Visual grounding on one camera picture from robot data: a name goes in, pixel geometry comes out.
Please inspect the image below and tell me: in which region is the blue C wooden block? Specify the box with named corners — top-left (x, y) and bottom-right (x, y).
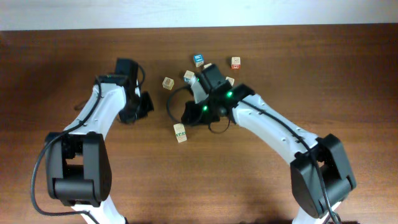
top-left (226, 77), bottom-right (234, 86)

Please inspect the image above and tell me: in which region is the blue five wooden block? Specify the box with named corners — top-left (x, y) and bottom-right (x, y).
top-left (183, 70), bottom-right (195, 83)

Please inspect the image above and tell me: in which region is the green edge wooden block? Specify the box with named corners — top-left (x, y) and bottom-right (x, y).
top-left (174, 123), bottom-right (187, 143)

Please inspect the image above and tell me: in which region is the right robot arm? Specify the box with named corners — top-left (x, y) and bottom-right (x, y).
top-left (181, 64), bottom-right (357, 223)

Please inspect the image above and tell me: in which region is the blue top wooden block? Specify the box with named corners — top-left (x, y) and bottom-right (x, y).
top-left (193, 54), bottom-right (204, 67)

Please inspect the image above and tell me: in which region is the red bottom wooden block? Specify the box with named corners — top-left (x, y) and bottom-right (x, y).
top-left (231, 57), bottom-right (241, 70)

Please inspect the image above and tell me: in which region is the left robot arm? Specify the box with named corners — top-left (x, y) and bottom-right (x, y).
top-left (40, 58), bottom-right (154, 223)

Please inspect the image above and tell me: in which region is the pineapple wooden block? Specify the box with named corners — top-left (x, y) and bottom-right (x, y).
top-left (162, 77), bottom-right (174, 90)

